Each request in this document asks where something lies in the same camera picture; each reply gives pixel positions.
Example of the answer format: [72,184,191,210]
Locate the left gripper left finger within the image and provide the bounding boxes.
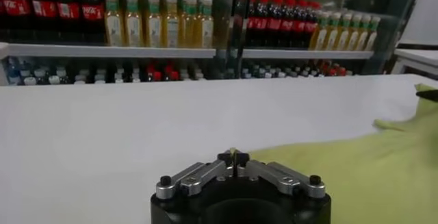
[155,149,235,201]

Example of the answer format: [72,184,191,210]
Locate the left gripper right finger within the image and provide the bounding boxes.
[235,150,326,199]

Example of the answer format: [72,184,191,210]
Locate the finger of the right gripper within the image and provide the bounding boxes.
[415,89,438,103]

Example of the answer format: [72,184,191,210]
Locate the light green t-shirt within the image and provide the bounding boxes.
[249,83,438,224]

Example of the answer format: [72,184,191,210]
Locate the white framed table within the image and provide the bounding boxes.
[391,42,438,79]

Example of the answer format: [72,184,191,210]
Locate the yellow drink bottle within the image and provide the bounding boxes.
[323,12,342,51]
[344,14,362,51]
[143,0,164,49]
[363,16,381,52]
[104,0,125,47]
[195,0,215,49]
[355,14,372,52]
[334,12,352,51]
[179,0,197,49]
[162,0,181,49]
[123,0,144,48]
[309,11,330,51]

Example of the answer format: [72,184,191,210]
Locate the drink shelf cabinet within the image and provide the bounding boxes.
[235,0,428,78]
[0,0,239,86]

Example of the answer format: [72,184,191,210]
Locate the cola bottle red cap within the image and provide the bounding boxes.
[30,0,57,43]
[81,0,105,44]
[0,0,31,43]
[257,0,271,49]
[56,0,82,44]
[293,0,306,49]
[281,0,295,49]
[304,1,321,50]
[269,0,283,49]
[246,0,259,49]

